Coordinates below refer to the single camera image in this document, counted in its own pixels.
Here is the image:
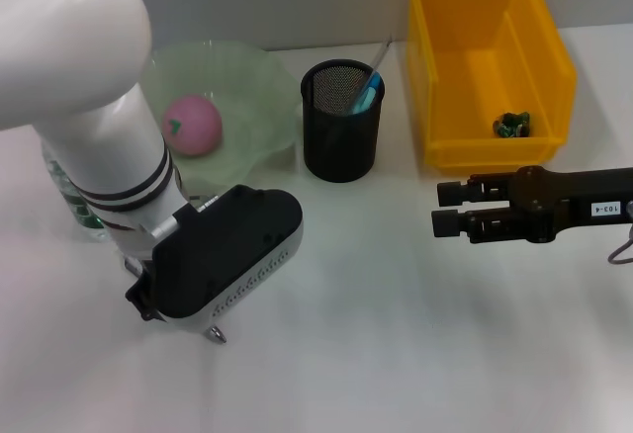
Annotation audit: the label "blue scissors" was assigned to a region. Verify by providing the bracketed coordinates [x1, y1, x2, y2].
[348, 70, 386, 117]

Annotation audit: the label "grey right arm cable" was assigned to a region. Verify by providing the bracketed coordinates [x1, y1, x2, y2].
[607, 200, 633, 265]

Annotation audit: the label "clear green-label water bottle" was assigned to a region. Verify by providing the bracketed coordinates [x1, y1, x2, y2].
[42, 140, 111, 244]

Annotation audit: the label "yellow plastic bin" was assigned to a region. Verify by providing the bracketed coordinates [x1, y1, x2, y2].
[406, 0, 579, 177]

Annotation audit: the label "pink peach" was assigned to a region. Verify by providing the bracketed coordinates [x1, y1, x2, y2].
[162, 95, 224, 158]

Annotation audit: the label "clear plastic ruler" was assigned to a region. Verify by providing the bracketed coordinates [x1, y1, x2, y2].
[355, 32, 396, 108]

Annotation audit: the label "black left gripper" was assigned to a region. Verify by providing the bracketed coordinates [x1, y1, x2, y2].
[124, 267, 160, 323]

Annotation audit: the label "green plastic wrapper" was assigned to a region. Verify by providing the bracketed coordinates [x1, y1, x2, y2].
[493, 111, 532, 138]

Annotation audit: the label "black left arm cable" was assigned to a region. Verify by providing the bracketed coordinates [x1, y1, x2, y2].
[190, 194, 223, 214]

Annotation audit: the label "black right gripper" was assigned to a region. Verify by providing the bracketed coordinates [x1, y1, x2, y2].
[430, 164, 633, 245]

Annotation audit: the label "black mesh pen cup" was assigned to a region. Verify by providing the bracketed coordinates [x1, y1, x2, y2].
[300, 59, 387, 185]

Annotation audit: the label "green glass fruit plate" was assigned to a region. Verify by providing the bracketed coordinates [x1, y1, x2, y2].
[142, 40, 302, 193]

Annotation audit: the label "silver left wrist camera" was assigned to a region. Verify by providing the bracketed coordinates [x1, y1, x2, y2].
[147, 184, 304, 334]

